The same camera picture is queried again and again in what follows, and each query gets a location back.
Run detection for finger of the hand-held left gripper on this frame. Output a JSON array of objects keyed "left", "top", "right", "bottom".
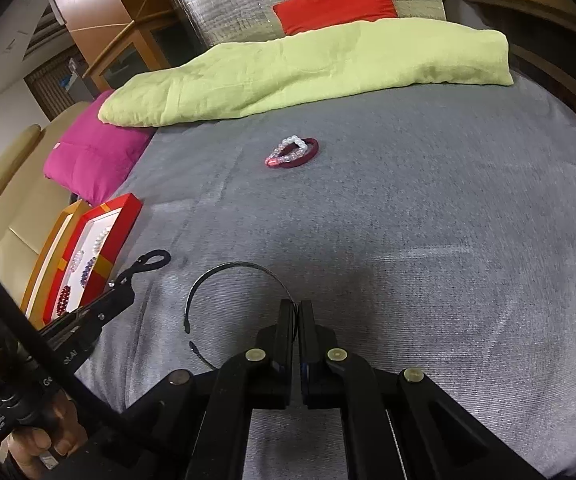
[{"left": 42, "top": 259, "right": 145, "bottom": 333}]

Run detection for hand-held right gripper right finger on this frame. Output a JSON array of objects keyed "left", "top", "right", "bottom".
[{"left": 298, "top": 300, "right": 561, "bottom": 480}]

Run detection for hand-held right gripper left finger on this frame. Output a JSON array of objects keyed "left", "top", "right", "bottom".
[{"left": 118, "top": 300, "right": 299, "bottom": 480}]

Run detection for red box with white inside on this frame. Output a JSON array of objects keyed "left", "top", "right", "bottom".
[{"left": 42, "top": 193, "right": 143, "bottom": 328}]

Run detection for black hair tie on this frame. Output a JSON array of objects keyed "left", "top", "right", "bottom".
[{"left": 138, "top": 249, "right": 172, "bottom": 272}]

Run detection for red bead bracelet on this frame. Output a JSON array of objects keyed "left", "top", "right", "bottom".
[{"left": 56, "top": 284, "right": 74, "bottom": 317}]

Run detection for black headband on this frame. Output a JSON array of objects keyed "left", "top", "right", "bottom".
[{"left": 183, "top": 261, "right": 299, "bottom": 368}]

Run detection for person's left hand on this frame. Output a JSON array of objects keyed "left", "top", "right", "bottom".
[{"left": 6, "top": 390, "right": 89, "bottom": 480}]

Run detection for orange box with white inside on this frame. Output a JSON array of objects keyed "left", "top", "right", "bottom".
[{"left": 20, "top": 200, "right": 92, "bottom": 317}]

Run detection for grey bed sheet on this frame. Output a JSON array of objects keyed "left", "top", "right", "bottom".
[{"left": 72, "top": 72, "right": 576, "bottom": 480}]

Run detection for magenta pillow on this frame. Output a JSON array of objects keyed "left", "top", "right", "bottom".
[{"left": 44, "top": 89, "right": 156, "bottom": 206}]

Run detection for beige sofa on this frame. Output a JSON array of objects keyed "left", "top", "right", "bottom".
[{"left": 0, "top": 101, "right": 93, "bottom": 291}]

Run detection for light green folded blanket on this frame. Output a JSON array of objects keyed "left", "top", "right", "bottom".
[{"left": 98, "top": 16, "right": 515, "bottom": 128}]

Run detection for wooden cabinet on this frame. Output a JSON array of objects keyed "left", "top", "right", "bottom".
[{"left": 42, "top": 0, "right": 183, "bottom": 92}]

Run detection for silver foil insulation sheet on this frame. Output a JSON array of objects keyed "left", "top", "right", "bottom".
[{"left": 165, "top": 0, "right": 446, "bottom": 48}]

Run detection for red cushion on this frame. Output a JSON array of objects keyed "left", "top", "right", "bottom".
[{"left": 272, "top": 0, "right": 399, "bottom": 37}]

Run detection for wooden shelf rack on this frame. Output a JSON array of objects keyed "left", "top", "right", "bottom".
[{"left": 443, "top": 0, "right": 576, "bottom": 131}]

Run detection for black cable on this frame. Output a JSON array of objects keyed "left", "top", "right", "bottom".
[{"left": 0, "top": 242, "right": 173, "bottom": 458}]

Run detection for pearl and maroon bracelets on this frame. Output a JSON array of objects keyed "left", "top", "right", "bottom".
[{"left": 273, "top": 137, "right": 319, "bottom": 169}]

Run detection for clear bead bracelet pink charm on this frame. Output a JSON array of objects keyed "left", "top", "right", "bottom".
[{"left": 265, "top": 135, "right": 309, "bottom": 167}]

